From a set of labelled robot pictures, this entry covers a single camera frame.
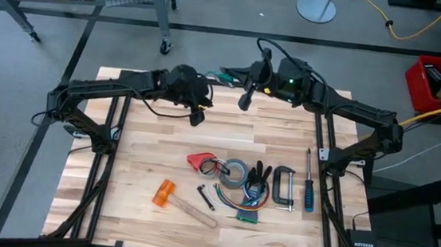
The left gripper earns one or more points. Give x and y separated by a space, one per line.
203 96

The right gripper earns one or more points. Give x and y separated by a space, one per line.
264 76

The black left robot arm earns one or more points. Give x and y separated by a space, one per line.
100 85

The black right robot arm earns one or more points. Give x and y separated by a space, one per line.
357 111

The red plastic tool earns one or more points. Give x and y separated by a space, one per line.
197 160

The round gray stand base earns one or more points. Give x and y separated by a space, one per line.
314 9

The black C-clamp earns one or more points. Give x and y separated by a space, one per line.
277 184

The black rectangular device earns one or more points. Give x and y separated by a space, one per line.
435 73

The black floor stand leg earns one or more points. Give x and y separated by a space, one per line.
423 4

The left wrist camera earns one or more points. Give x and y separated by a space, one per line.
197 118

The gray duct tape roll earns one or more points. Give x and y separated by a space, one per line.
223 178

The white metal bracket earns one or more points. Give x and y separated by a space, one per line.
324 153

